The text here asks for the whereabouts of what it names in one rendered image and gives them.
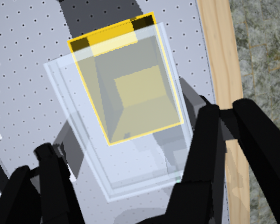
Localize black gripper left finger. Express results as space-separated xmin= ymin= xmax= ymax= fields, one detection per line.
xmin=0 ymin=120 xmax=85 ymax=224

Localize light grey base plate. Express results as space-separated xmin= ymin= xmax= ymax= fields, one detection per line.
xmin=0 ymin=0 xmax=216 ymax=224

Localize yellow open-top bin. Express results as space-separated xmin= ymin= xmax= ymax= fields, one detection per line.
xmin=67 ymin=12 xmax=156 ymax=52

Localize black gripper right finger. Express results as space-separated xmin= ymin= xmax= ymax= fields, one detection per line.
xmin=162 ymin=77 xmax=280 ymax=224

